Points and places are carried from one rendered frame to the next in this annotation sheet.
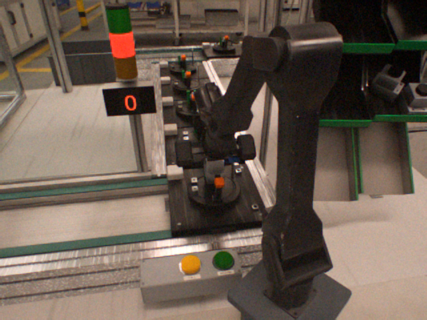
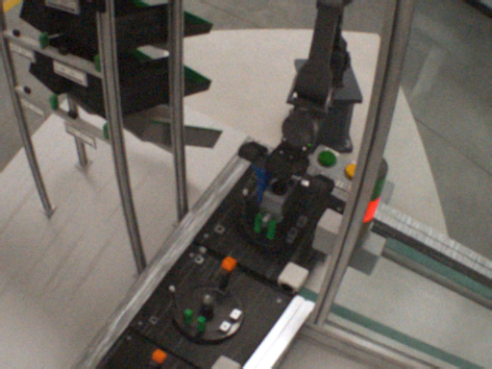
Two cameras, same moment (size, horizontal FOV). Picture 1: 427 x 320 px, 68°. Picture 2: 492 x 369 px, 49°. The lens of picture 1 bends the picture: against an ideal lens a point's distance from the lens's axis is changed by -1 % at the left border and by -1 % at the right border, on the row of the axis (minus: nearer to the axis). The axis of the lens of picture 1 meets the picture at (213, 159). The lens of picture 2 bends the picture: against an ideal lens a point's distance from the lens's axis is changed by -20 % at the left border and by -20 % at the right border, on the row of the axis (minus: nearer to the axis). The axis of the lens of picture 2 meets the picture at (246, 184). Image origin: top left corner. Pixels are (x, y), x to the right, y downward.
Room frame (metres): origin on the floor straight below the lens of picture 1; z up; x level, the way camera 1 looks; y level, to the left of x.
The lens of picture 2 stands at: (1.29, 0.40, 2.09)
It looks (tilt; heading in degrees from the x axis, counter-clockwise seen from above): 53 degrees down; 217
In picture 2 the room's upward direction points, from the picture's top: 3 degrees clockwise
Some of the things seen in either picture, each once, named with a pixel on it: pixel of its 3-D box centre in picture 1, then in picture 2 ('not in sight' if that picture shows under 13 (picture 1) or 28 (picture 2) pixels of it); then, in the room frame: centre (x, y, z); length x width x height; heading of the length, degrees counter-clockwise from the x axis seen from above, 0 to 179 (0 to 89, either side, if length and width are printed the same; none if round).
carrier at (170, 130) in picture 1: (201, 132); (207, 306); (0.91, 0.04, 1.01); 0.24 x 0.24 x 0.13; 9
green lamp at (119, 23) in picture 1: (119, 20); not in sight; (0.74, 0.21, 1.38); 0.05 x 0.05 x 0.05
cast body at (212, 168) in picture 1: (213, 163); (275, 201); (0.67, 0.00, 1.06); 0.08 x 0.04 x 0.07; 10
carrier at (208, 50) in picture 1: (223, 43); not in sight; (2.02, -0.06, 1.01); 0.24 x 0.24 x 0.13; 9
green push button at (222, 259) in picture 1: (223, 261); (327, 159); (0.44, -0.02, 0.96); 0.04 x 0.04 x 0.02
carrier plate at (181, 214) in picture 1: (213, 195); (274, 225); (0.66, 0.00, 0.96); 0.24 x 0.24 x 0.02; 9
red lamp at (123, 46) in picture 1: (122, 43); not in sight; (0.74, 0.21, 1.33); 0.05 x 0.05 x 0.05
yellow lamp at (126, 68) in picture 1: (125, 65); not in sight; (0.74, 0.21, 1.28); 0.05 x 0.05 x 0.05
